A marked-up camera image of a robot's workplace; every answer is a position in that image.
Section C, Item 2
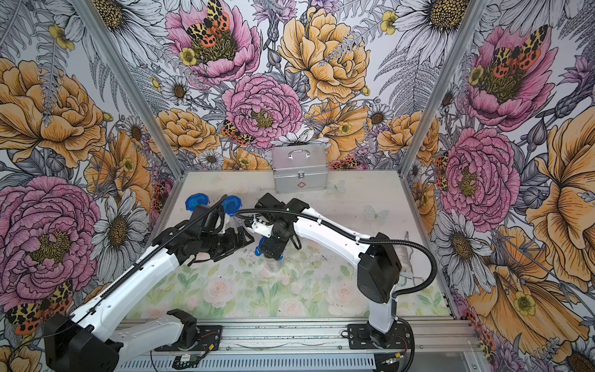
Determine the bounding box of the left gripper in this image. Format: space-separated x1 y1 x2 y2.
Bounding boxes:
199 227 253 263

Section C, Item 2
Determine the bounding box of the blue lid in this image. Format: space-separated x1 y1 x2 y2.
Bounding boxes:
184 193 210 212
222 195 243 216
255 237 287 261

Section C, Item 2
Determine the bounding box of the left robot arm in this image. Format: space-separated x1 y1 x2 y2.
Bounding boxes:
43 206 254 371

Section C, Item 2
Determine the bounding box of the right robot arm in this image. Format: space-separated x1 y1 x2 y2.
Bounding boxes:
236 194 402 335

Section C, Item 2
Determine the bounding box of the silver metal first-aid case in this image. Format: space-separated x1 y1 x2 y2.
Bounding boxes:
271 144 328 194

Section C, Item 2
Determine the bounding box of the clear packet right edge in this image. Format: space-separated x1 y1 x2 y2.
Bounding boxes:
395 245 416 287

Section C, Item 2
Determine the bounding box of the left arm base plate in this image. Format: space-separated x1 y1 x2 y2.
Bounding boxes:
155 325 223 352

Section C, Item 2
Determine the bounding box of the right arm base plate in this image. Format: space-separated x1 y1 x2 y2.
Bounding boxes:
341 319 415 351

